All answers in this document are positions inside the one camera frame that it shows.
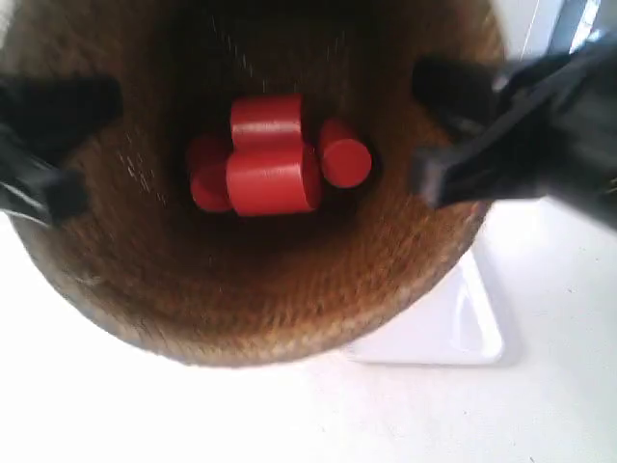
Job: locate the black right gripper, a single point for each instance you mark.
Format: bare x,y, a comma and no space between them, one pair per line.
522,129

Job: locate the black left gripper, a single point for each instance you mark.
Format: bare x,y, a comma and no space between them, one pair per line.
42,121

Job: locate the white rectangular plastic tray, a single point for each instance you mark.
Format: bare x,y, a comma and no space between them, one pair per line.
463,322

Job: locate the red cylinder front large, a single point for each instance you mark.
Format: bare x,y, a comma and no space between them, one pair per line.
274,180

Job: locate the red cylinder large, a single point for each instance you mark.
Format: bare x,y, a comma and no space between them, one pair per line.
263,120
274,180

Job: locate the red cylinder right small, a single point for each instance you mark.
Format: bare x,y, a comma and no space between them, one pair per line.
345,160

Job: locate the red cylinder left small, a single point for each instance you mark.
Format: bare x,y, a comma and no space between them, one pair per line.
206,160

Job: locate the brown woven wicker basket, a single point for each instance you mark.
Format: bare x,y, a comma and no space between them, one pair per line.
218,290

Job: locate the red cylinder small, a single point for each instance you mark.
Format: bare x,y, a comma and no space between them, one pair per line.
345,160
206,160

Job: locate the red cylinder upper large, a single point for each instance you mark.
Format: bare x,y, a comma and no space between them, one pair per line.
263,120

